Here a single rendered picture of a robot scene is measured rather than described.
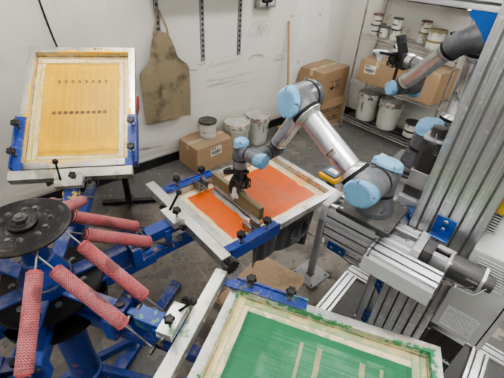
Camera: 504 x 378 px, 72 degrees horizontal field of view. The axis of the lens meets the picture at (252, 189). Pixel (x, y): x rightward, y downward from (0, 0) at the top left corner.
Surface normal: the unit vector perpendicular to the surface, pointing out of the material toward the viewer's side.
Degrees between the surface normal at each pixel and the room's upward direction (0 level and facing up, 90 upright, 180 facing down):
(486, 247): 0
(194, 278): 0
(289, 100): 86
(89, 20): 90
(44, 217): 0
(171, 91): 89
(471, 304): 90
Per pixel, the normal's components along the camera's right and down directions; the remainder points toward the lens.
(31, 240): 0.05, -0.81
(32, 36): 0.65, 0.48
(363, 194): -0.62, 0.49
